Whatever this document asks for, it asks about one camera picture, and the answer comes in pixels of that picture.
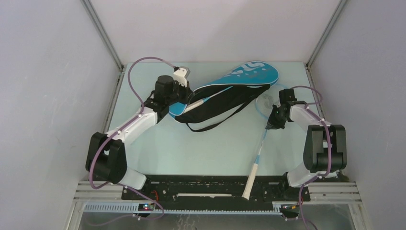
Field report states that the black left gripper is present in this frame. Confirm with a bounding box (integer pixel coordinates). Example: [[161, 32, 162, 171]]
[[166, 79, 194, 106]]

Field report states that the blue racket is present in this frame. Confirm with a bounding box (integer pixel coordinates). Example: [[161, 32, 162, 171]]
[[183, 86, 232, 113], [242, 83, 287, 200]]

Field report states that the black bag strap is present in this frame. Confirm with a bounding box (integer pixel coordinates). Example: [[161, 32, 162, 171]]
[[185, 92, 264, 133]]

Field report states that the blue racket bag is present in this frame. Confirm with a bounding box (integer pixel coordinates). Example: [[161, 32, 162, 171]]
[[169, 61, 279, 124]]

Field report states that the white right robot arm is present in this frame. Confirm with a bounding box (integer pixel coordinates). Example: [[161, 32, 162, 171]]
[[266, 88, 348, 200]]

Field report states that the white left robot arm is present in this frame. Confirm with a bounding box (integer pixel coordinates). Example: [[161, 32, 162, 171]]
[[85, 75, 191, 200]]

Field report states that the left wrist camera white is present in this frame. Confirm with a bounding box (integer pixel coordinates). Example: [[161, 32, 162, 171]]
[[173, 66, 190, 88]]

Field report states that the aluminium frame post right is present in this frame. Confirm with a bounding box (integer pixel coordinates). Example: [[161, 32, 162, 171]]
[[306, 0, 349, 69]]

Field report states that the aluminium frame post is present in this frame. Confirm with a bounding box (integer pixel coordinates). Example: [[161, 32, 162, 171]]
[[80, 0, 124, 71], [306, 0, 349, 69]]

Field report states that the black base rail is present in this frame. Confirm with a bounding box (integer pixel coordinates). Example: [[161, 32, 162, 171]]
[[140, 175, 311, 211]]

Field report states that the aluminium frame post left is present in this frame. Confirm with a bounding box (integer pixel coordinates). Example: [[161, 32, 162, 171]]
[[80, 0, 124, 71]]

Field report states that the grey cable duct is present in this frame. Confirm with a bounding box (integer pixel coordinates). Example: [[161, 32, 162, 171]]
[[83, 202, 282, 215]]

